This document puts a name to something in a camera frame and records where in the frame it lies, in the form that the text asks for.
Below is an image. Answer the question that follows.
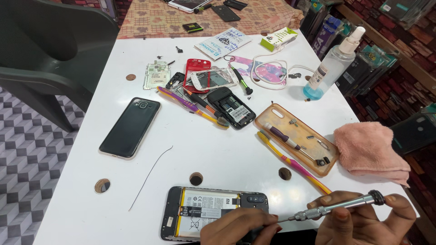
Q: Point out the person's left hand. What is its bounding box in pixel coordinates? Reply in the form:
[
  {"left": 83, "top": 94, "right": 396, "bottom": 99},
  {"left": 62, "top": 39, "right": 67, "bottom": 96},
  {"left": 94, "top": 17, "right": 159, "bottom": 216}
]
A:
[{"left": 200, "top": 208, "right": 282, "bottom": 245}]

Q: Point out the person's right hand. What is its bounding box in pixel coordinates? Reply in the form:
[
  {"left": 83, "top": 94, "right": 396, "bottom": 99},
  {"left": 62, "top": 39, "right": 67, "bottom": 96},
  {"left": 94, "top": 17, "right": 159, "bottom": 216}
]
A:
[{"left": 307, "top": 191, "right": 417, "bottom": 245}]

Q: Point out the silver precision screwdriver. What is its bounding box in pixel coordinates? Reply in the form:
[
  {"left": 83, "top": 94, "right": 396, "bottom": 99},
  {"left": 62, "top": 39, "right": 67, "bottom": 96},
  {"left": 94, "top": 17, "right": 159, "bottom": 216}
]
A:
[{"left": 277, "top": 190, "right": 386, "bottom": 223}]

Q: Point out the smartphone with battery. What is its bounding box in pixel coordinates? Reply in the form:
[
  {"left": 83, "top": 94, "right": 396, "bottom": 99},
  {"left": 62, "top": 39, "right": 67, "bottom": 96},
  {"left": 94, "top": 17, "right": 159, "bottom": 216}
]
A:
[{"left": 161, "top": 186, "right": 270, "bottom": 243}]

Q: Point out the pink folded cloth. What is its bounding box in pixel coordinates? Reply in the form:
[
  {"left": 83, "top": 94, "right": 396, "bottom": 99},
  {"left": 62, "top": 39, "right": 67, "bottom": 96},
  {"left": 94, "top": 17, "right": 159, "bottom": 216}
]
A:
[{"left": 334, "top": 121, "right": 411, "bottom": 187}]

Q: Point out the yellow pink toothbrush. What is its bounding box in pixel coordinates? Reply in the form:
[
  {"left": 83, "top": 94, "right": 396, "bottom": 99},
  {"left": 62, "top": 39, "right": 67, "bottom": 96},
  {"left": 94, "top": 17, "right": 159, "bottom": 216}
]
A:
[{"left": 257, "top": 131, "right": 332, "bottom": 195}]

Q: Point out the metal sim ejector pin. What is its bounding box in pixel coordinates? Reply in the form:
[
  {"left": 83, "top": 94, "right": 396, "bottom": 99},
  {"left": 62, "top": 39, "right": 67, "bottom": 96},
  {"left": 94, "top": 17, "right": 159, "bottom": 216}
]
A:
[{"left": 307, "top": 135, "right": 330, "bottom": 151}]

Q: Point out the purple white screwdriver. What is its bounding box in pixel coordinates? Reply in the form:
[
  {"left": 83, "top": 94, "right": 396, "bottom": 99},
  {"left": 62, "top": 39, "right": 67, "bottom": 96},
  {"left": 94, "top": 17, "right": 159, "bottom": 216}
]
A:
[{"left": 264, "top": 122, "right": 331, "bottom": 167}]

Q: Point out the orange transparent phone case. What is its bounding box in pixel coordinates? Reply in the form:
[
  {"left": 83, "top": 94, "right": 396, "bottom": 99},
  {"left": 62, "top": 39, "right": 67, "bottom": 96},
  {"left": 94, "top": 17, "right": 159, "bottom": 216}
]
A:
[{"left": 255, "top": 103, "right": 340, "bottom": 177}]

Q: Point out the black open feature phone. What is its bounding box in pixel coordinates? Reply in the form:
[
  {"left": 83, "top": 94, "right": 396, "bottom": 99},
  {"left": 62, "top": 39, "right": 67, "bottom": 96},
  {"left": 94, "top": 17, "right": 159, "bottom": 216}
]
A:
[{"left": 207, "top": 86, "right": 257, "bottom": 130}]

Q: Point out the orange black screwdriver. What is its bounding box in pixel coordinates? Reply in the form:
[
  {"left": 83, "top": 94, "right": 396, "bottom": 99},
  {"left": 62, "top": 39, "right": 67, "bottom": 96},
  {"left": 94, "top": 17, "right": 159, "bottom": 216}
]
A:
[{"left": 182, "top": 87, "right": 223, "bottom": 118}]

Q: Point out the purple yellow toothbrush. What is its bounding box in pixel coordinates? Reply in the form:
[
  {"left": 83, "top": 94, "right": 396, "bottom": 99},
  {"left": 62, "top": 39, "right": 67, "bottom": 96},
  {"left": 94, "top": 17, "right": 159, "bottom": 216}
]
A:
[{"left": 157, "top": 86, "right": 230, "bottom": 129}]

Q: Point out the black smartphone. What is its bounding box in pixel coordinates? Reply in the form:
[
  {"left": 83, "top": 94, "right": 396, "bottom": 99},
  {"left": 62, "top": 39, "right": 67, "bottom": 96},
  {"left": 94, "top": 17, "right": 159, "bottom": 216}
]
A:
[{"left": 99, "top": 97, "right": 161, "bottom": 160}]

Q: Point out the silver phone housing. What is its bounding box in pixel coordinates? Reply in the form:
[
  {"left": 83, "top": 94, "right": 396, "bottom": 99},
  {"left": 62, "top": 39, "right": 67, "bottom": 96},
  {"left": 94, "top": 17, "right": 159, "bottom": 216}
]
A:
[{"left": 170, "top": 82, "right": 195, "bottom": 103}]

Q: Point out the long green black screwdriver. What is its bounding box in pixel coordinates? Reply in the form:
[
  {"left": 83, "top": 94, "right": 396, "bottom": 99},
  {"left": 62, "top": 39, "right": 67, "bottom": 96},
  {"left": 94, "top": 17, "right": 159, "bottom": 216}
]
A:
[{"left": 228, "top": 63, "right": 253, "bottom": 95}]

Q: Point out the pink patterned phone skin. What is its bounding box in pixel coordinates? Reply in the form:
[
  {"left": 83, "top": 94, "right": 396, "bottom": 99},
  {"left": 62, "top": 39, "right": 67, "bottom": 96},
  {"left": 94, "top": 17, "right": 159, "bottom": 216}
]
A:
[{"left": 229, "top": 55, "right": 288, "bottom": 86}]

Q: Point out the rack of phone case packets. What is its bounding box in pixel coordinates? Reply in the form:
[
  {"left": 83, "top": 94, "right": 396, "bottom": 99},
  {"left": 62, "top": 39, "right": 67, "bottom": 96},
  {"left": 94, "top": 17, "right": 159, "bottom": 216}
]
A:
[{"left": 300, "top": 0, "right": 436, "bottom": 154}]

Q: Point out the clear spray bottle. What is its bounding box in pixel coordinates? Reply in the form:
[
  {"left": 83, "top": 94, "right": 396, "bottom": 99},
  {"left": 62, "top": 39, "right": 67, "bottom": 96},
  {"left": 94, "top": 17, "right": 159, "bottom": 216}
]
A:
[{"left": 303, "top": 27, "right": 366, "bottom": 100}]

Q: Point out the green white circuit board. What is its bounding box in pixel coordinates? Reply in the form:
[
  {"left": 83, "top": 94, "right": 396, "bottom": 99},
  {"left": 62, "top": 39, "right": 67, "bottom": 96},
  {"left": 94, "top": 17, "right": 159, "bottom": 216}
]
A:
[{"left": 143, "top": 60, "right": 171, "bottom": 90}]

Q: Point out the white blue notepad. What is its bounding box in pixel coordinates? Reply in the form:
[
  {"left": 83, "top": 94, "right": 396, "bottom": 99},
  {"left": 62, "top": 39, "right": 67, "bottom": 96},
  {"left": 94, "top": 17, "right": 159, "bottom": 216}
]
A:
[{"left": 194, "top": 27, "right": 253, "bottom": 61}]

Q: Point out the white green cardboard box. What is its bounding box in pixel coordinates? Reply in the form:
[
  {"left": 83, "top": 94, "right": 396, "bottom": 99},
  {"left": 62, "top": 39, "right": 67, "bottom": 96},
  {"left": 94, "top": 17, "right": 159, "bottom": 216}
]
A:
[{"left": 260, "top": 27, "right": 298, "bottom": 52}]

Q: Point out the black phone battery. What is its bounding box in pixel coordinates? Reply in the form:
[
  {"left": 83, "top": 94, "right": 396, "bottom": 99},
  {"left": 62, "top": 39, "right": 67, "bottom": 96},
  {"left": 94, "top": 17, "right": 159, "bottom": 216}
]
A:
[{"left": 182, "top": 22, "right": 204, "bottom": 33}]

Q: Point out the black phone back cover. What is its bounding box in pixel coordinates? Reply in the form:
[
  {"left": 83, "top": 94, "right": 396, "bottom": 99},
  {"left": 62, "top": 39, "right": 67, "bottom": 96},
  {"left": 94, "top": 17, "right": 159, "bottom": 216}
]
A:
[{"left": 211, "top": 5, "right": 241, "bottom": 22}]

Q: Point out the patterned beige table cloth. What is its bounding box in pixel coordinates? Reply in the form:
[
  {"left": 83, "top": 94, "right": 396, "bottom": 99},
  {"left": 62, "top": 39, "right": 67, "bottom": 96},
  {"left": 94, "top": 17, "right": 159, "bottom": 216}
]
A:
[{"left": 117, "top": 0, "right": 304, "bottom": 39}]

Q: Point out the black flat phone part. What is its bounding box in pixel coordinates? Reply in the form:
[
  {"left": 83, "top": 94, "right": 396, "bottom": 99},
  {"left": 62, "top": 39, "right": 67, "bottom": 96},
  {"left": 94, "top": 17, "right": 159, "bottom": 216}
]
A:
[{"left": 223, "top": 0, "right": 248, "bottom": 11}]

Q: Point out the white smartphone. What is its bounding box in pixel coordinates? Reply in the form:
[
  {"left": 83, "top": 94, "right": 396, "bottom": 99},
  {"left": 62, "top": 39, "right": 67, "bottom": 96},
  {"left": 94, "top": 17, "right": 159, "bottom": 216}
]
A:
[{"left": 168, "top": 0, "right": 213, "bottom": 13}]

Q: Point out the dark green plastic chair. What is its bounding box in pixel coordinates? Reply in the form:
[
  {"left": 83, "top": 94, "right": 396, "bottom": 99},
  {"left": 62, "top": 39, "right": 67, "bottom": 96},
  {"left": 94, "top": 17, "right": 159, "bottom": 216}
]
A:
[{"left": 0, "top": 0, "right": 120, "bottom": 132}]

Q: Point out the thin black wire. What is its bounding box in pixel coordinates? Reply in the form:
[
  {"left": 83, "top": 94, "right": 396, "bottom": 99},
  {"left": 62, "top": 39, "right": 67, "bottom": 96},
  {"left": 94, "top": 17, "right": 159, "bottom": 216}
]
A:
[{"left": 128, "top": 146, "right": 173, "bottom": 211}]

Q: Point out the white keypad phone frame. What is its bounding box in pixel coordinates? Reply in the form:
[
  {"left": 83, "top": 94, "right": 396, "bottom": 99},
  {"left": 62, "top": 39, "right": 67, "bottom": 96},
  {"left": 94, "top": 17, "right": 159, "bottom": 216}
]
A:
[{"left": 190, "top": 67, "right": 239, "bottom": 91}]

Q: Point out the white charging cable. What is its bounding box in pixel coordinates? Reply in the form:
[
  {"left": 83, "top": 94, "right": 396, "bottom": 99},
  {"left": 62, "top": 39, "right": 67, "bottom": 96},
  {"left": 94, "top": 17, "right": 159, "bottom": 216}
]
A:
[{"left": 250, "top": 46, "right": 315, "bottom": 91}]

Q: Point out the small black phone frame part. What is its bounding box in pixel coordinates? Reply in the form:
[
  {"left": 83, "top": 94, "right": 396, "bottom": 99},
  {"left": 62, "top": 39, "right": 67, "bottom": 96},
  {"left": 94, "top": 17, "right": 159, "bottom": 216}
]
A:
[{"left": 166, "top": 72, "right": 185, "bottom": 90}]

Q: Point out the red phone frame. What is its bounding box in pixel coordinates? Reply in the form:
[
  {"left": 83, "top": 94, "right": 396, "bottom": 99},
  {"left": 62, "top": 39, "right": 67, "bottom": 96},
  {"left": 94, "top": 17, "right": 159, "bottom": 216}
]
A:
[{"left": 183, "top": 59, "right": 212, "bottom": 94}]

